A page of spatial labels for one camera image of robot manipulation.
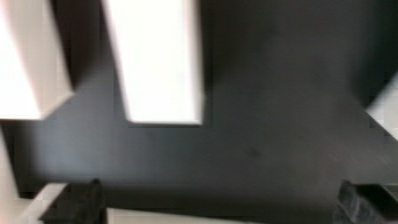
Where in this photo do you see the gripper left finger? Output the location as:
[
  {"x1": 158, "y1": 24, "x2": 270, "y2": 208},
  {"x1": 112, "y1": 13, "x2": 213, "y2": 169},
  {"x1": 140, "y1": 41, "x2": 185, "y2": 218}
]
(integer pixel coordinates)
[{"x1": 16, "y1": 178, "x2": 110, "y2": 224}]

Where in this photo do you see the white U-shaped obstacle frame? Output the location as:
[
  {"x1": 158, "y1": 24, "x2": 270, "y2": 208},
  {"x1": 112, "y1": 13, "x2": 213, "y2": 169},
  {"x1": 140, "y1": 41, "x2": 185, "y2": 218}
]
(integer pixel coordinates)
[{"x1": 0, "y1": 130, "x2": 256, "y2": 224}]

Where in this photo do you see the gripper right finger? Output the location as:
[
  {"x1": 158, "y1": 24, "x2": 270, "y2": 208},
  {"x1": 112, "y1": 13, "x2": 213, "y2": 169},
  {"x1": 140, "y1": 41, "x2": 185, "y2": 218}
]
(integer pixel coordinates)
[{"x1": 334, "y1": 181, "x2": 398, "y2": 224}]

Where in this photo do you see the white chair back frame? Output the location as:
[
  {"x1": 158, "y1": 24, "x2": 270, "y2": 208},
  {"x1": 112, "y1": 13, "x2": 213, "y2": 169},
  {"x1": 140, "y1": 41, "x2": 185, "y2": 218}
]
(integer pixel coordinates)
[{"x1": 0, "y1": 0, "x2": 204, "y2": 125}]

